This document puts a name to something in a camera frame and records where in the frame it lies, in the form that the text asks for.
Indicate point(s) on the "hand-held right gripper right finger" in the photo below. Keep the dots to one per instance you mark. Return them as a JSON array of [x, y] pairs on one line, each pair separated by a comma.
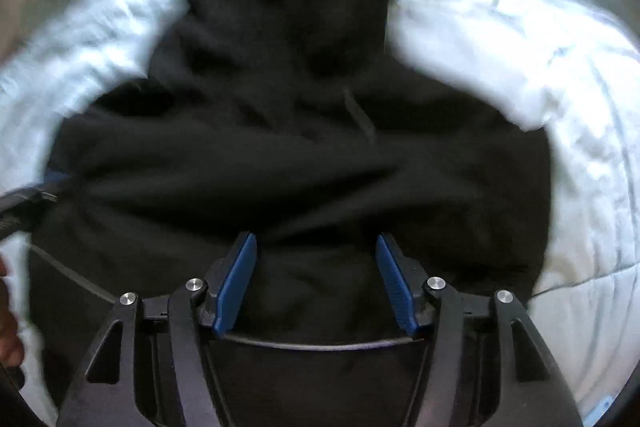
[[397, 279]]

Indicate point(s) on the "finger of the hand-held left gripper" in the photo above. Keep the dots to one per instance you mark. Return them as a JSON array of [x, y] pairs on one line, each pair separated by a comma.
[[30, 202]]

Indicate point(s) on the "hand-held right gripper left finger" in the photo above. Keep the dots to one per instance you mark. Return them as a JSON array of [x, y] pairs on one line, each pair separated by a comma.
[[235, 277]]

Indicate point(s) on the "black hoodie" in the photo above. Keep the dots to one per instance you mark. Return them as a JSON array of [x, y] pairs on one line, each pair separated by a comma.
[[300, 157]]

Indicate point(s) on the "person's left hand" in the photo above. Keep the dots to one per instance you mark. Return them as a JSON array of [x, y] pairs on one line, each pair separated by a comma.
[[9, 332]]

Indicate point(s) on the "light teal quilt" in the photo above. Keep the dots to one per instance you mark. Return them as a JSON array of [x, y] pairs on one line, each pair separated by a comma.
[[500, 32]]

